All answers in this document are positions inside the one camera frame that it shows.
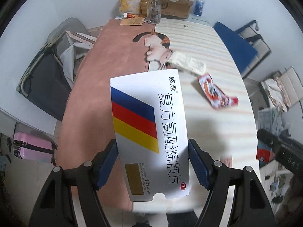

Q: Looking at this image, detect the red white snack wrapper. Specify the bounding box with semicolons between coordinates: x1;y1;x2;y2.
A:
198;73;239;109

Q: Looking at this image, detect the pink suitcase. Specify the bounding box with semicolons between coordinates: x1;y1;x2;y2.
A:
13;132;58;166

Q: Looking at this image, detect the blue cushioned chair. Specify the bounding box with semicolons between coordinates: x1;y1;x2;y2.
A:
213;20;271;79

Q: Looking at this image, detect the clear glass bottle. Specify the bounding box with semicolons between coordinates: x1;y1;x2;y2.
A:
147;0;161;25

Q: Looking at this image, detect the black folding cot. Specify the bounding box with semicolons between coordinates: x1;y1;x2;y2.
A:
16;43;71;121

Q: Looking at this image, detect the white chair with bag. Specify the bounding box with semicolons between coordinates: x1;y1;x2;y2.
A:
259;67;302;113

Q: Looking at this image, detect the blue water bottle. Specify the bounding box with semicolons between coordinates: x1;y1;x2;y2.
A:
192;0;205;16

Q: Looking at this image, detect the pink and striped tablecloth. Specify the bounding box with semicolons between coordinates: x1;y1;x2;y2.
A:
55;17;261;212

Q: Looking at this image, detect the cardboard box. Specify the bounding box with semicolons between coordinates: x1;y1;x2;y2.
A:
160;0;194;19

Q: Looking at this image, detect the white medicine box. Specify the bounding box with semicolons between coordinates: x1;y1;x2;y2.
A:
110;69;190;202

